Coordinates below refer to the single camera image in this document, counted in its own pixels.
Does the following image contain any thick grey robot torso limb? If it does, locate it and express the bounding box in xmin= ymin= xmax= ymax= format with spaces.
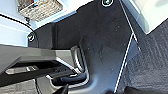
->
xmin=0 ymin=43 xmax=86 ymax=88

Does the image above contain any wicker basket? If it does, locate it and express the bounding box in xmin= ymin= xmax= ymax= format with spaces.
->
xmin=17 ymin=0 xmax=65 ymax=24

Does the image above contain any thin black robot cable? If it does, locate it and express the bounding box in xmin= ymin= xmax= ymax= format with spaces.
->
xmin=0 ymin=12 xmax=39 ymax=48

